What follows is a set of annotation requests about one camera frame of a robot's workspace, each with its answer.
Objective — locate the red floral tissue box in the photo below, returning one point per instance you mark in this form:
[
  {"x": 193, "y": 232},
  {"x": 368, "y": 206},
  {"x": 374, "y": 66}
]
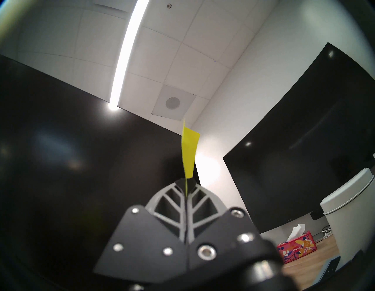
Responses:
[{"x": 298, "y": 248}]

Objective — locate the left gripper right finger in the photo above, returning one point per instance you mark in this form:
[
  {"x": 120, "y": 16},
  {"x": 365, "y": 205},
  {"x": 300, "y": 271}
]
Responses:
[{"x": 222, "y": 234}]

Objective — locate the ceiling light strip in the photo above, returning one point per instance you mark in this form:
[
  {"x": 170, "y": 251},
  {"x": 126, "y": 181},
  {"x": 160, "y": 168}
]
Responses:
[{"x": 126, "y": 58}]

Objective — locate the large black wall television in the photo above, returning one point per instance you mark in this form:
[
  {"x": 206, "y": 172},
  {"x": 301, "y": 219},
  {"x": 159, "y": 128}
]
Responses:
[{"x": 307, "y": 146}]

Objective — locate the curved black monitor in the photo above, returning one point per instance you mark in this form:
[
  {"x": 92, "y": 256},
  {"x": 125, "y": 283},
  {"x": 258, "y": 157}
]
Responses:
[{"x": 58, "y": 161}]

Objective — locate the round ceiling speaker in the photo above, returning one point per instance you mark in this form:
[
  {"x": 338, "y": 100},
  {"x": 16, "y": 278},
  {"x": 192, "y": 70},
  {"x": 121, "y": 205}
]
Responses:
[{"x": 172, "y": 103}]

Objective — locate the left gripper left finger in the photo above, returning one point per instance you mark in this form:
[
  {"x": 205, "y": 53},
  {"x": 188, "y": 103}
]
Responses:
[{"x": 146, "y": 243}]

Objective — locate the white pedal trash can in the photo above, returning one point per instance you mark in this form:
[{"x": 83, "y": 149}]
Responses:
[{"x": 351, "y": 223}]

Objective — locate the yellow sticky note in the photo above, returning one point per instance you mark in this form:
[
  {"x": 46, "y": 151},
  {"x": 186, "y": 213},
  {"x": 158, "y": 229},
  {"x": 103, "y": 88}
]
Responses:
[{"x": 189, "y": 152}]

